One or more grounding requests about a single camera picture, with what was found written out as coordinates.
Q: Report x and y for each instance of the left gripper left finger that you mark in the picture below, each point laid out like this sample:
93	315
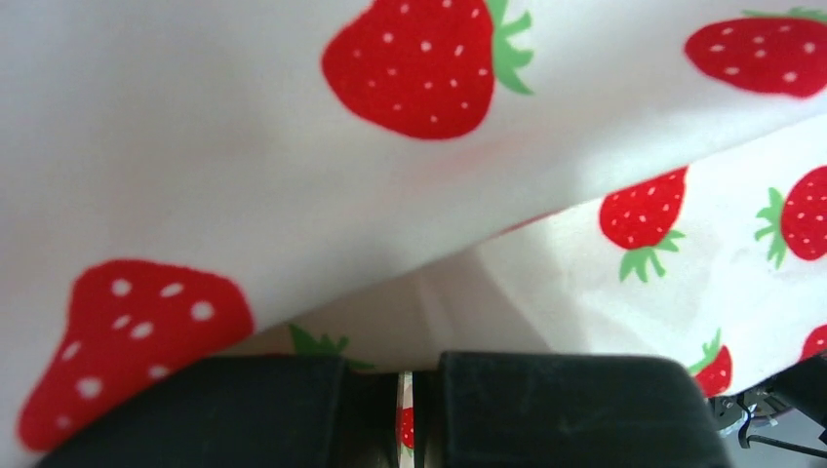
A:
247	412

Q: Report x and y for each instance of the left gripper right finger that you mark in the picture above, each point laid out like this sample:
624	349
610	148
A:
555	410

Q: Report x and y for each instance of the strawberry print ruffled blanket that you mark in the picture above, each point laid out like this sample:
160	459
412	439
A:
389	180

